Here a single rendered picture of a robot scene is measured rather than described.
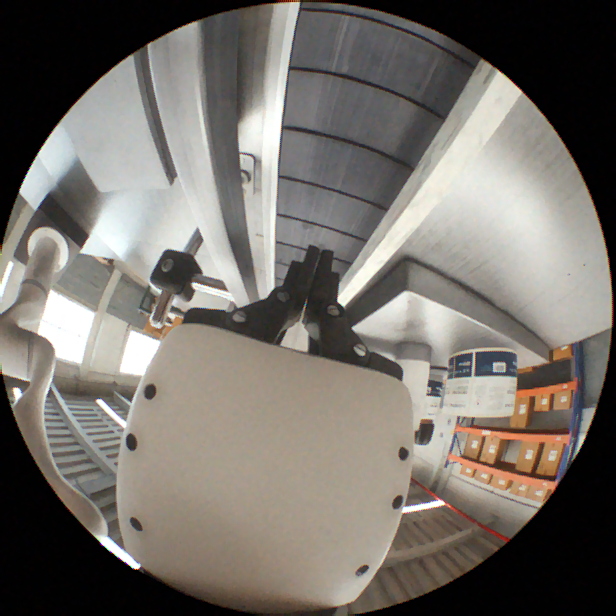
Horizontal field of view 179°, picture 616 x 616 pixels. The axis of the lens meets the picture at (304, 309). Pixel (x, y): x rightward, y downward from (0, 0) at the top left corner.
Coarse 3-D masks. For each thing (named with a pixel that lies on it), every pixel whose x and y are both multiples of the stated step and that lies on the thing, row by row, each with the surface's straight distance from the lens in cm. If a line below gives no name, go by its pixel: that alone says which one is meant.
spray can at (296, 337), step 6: (306, 300) 27; (300, 318) 26; (300, 324) 26; (288, 330) 26; (294, 330) 26; (300, 330) 26; (288, 336) 26; (294, 336) 26; (300, 336) 26; (306, 336) 26; (282, 342) 26; (288, 342) 26; (294, 342) 26; (300, 342) 26; (306, 342) 26; (294, 348) 25; (300, 348) 26; (306, 348) 26
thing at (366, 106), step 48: (336, 48) 12; (384, 48) 12; (432, 48) 12; (288, 96) 12; (336, 96) 12; (384, 96) 12; (432, 96) 12; (288, 144) 13; (336, 144) 13; (384, 144) 12; (288, 192) 15; (336, 192) 14; (384, 192) 14; (288, 240) 19; (336, 240) 18
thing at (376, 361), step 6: (372, 354) 10; (378, 354) 10; (372, 360) 9; (378, 360) 10; (384, 360) 10; (390, 360) 10; (366, 366) 9; (372, 366) 9; (378, 366) 9; (384, 366) 10; (390, 366) 10; (396, 366) 10; (384, 372) 10; (390, 372) 10; (396, 372) 10; (402, 372) 10; (402, 378) 10
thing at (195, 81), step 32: (192, 32) 4; (224, 32) 5; (160, 64) 5; (192, 64) 4; (224, 64) 5; (160, 96) 5; (192, 96) 4; (224, 96) 5; (192, 128) 5; (224, 128) 5; (192, 160) 5; (224, 160) 5; (192, 192) 6; (224, 192) 6; (224, 224) 6; (224, 256) 8; (256, 288) 13
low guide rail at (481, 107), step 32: (480, 64) 11; (480, 96) 9; (512, 96) 10; (448, 128) 10; (480, 128) 9; (448, 160) 9; (416, 192) 10; (384, 224) 12; (416, 224) 11; (384, 256) 13; (352, 288) 17
